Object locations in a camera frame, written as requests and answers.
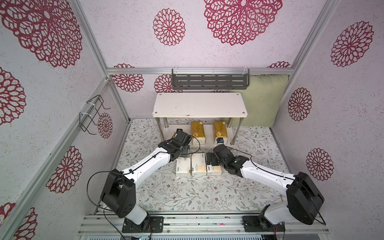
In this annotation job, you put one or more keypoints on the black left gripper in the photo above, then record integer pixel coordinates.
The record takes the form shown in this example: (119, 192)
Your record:
(186, 150)

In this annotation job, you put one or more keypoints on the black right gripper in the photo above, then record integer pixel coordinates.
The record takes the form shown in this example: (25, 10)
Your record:
(220, 151)

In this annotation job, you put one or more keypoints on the gold tissue pack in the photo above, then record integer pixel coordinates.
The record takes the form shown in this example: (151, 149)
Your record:
(198, 133)
(220, 130)

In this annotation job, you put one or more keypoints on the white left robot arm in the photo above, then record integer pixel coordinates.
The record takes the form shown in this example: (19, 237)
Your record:
(119, 192)

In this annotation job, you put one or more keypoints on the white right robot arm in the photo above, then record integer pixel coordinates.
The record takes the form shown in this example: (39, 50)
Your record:
(302, 198)

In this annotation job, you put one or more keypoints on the white tissue pack right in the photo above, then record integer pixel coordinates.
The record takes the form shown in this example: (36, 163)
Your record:
(213, 170)

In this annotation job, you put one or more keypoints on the white tissue pack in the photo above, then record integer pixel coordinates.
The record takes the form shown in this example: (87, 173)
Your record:
(183, 167)
(198, 164)
(213, 170)

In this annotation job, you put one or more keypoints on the white tissue pack left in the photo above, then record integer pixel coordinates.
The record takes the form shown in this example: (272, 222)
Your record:
(183, 167)

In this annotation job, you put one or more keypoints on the white tissue pack middle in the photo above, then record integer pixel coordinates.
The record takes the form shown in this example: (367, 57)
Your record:
(198, 164)

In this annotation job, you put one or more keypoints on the white two-tier metal-legged shelf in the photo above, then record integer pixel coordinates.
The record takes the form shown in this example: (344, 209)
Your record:
(196, 106)

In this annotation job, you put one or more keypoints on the green fabric cushion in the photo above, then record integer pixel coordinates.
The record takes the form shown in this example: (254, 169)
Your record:
(262, 99)

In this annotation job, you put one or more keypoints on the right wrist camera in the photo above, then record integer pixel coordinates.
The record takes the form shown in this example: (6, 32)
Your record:
(219, 140)

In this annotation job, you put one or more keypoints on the grey wall-mounted metal rack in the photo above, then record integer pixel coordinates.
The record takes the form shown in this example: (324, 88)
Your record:
(210, 81)

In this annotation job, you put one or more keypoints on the black wire wall rack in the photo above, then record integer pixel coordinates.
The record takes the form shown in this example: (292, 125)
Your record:
(87, 118)

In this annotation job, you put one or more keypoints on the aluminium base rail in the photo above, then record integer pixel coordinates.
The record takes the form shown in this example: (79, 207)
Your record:
(198, 226)

